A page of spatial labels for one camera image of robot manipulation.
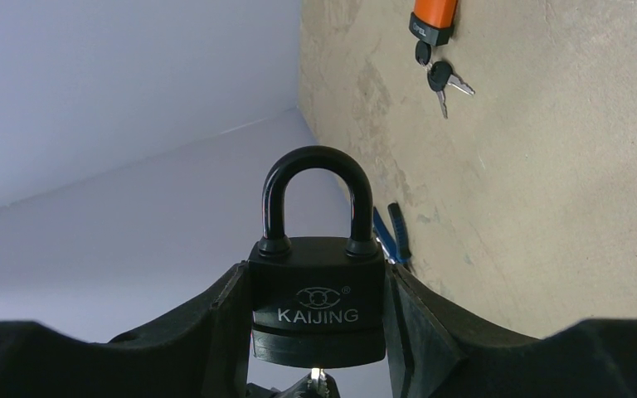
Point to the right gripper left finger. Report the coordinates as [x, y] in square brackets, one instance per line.
[198, 349]

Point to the blue handled pliers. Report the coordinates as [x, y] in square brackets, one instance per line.
[394, 241]

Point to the orange black padlock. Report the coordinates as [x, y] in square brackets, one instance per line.
[433, 21]

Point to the black head key pair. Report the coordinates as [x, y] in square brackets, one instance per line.
[439, 74]

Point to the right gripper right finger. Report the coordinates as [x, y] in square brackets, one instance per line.
[435, 348]

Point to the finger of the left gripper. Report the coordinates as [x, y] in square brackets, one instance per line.
[331, 391]
[299, 390]

